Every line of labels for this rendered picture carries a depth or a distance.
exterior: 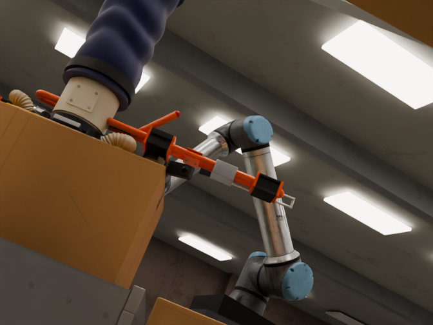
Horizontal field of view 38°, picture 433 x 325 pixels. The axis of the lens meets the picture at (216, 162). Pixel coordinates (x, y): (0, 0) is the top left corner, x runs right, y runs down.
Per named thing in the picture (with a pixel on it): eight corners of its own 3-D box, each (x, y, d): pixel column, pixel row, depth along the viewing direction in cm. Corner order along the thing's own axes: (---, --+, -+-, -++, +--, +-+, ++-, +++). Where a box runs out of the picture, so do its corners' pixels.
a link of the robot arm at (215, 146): (225, 118, 262) (100, 203, 226) (243, 113, 252) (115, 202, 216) (238, 142, 265) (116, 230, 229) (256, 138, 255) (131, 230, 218)
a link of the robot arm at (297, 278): (290, 290, 260) (249, 115, 255) (320, 294, 245) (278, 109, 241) (263, 303, 251) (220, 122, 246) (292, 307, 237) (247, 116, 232)
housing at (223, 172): (211, 171, 185) (217, 158, 186) (209, 178, 191) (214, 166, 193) (233, 180, 185) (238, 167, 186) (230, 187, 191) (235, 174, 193)
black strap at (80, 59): (59, 55, 183) (66, 45, 184) (67, 91, 205) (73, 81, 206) (130, 84, 183) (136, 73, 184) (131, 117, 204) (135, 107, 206)
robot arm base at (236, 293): (212, 305, 261) (222, 284, 265) (248, 326, 266) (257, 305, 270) (232, 305, 245) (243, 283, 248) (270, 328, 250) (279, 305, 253)
